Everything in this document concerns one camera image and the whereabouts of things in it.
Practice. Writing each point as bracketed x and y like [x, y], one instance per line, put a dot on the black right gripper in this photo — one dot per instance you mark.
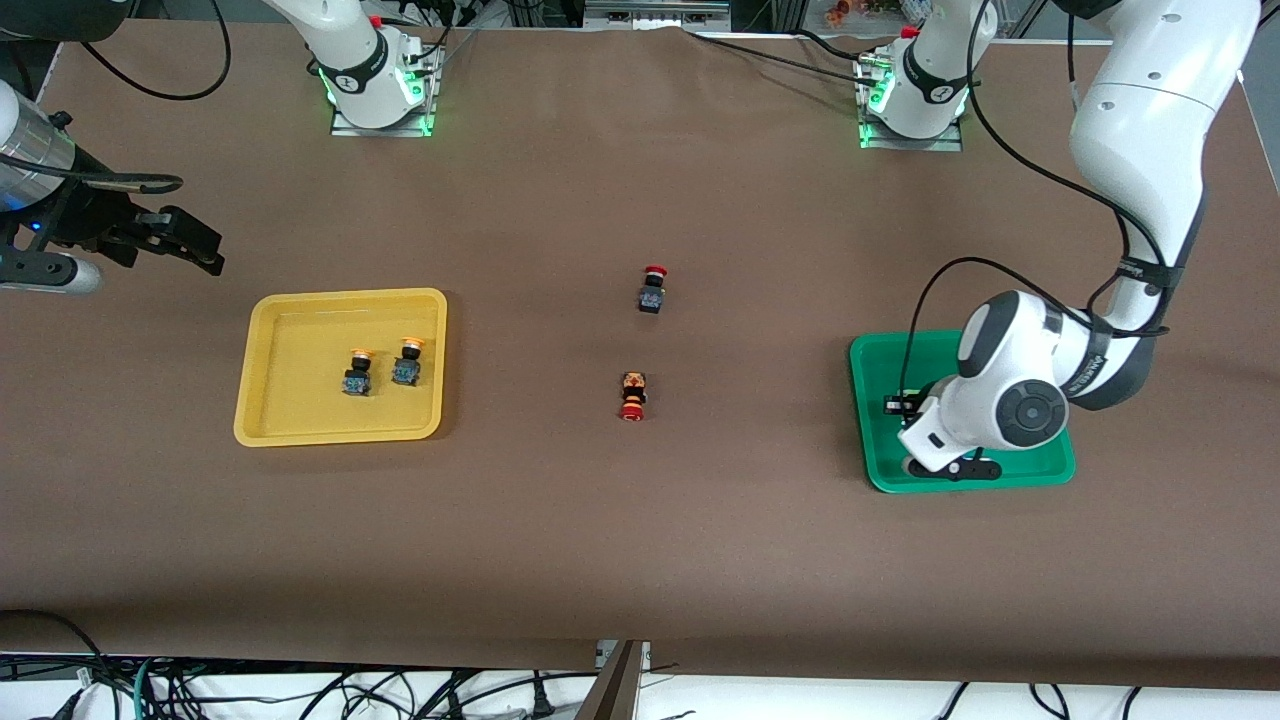
[82, 221]

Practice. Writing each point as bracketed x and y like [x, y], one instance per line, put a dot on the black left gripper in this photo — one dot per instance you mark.
[912, 404]

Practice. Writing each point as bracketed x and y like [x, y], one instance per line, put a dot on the yellow push button switch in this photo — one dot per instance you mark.
[405, 372]
[357, 382]

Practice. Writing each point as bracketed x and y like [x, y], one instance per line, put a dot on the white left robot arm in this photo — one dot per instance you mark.
[1150, 120]

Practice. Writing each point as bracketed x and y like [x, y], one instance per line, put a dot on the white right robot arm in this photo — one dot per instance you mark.
[345, 60]

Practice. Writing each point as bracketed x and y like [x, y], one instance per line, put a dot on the green plastic tray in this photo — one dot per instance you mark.
[878, 442]

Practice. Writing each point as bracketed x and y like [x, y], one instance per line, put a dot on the yellow plastic tray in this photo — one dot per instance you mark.
[300, 410]

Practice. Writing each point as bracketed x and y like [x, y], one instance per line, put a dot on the red button with orange block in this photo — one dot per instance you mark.
[633, 392]

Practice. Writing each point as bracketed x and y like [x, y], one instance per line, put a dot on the red button with blue block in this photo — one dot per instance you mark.
[651, 297]

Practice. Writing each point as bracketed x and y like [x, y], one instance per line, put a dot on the brown table cover mat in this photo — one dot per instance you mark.
[640, 550]

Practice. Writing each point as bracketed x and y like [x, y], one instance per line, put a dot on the dark wooden table beam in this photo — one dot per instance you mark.
[615, 695]

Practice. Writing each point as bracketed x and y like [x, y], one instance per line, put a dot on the grey metal box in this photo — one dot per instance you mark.
[655, 12]

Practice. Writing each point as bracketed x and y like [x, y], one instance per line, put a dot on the small metal table bracket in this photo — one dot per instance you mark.
[603, 657]

